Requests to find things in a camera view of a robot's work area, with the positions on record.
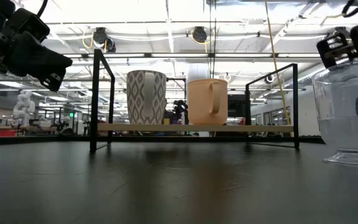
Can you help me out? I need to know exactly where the clear plastic mug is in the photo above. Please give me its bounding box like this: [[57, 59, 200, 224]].
[[311, 57, 358, 170]]

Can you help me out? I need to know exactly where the grey white patterned mug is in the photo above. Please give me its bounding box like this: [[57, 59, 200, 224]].
[[126, 69, 167, 125]]

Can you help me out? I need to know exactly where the peach plastic mug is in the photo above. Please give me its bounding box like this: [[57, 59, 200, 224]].
[[187, 78, 229, 126]]

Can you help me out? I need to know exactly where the black background monitor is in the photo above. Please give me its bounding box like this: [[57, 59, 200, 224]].
[[227, 94, 247, 118]]

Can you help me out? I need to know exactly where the black camera cable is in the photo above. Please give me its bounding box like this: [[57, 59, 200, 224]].
[[35, 0, 49, 16]]

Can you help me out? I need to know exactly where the yellow hanging cable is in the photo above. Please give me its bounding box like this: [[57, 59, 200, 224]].
[[264, 0, 291, 138]]

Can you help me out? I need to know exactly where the wooden shelf black metal frame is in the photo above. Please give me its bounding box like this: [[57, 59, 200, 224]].
[[89, 49, 300, 153]]

